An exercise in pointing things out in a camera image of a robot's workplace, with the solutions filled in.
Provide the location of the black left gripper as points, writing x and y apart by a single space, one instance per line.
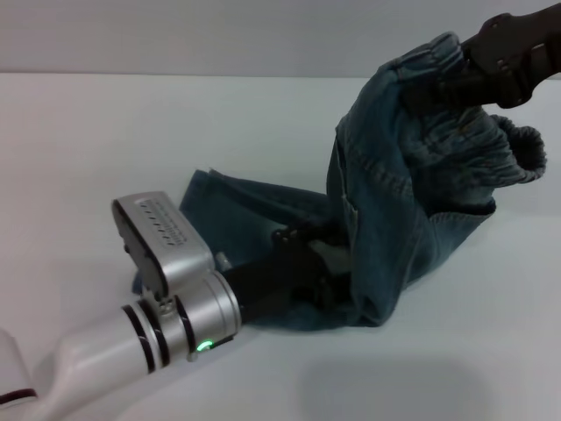
280 280

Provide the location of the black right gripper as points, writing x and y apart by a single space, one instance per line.
517 57

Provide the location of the blue denim shorts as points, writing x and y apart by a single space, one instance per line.
381 219

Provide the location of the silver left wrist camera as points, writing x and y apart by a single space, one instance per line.
175 245

